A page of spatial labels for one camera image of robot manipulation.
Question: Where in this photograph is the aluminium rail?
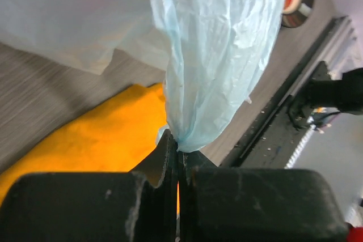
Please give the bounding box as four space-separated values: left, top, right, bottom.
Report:
284 125 317 169

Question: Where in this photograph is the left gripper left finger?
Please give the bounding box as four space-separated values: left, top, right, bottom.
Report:
1 130 178 241

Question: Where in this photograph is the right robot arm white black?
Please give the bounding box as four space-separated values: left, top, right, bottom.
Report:
287 61 362 129

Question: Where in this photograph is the round plate with dark rim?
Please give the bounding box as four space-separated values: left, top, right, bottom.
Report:
281 0 314 28

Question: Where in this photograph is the light blue printed plastic bag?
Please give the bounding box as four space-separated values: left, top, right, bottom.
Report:
1 0 284 152

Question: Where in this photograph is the orange folded cloth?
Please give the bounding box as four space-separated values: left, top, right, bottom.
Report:
1 83 166 198

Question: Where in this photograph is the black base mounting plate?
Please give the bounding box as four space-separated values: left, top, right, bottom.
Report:
220 16 356 168

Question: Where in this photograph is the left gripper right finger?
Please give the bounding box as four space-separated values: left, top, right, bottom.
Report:
178 151 348 241

